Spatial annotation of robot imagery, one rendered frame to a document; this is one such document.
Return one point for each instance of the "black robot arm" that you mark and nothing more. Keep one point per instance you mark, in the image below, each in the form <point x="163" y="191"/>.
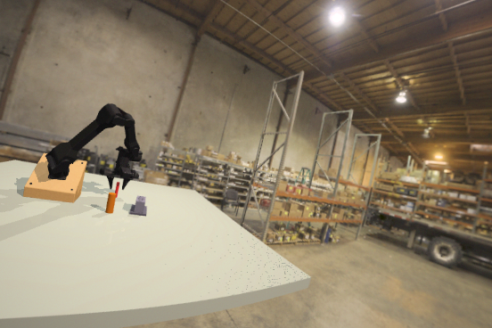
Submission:
<point x="61" y="156"/>

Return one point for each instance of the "orange cylinder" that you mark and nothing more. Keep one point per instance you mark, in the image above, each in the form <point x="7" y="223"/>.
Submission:
<point x="110" y="203"/>

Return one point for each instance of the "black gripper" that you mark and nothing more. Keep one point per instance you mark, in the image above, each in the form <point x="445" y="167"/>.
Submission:
<point x="109" y="173"/>

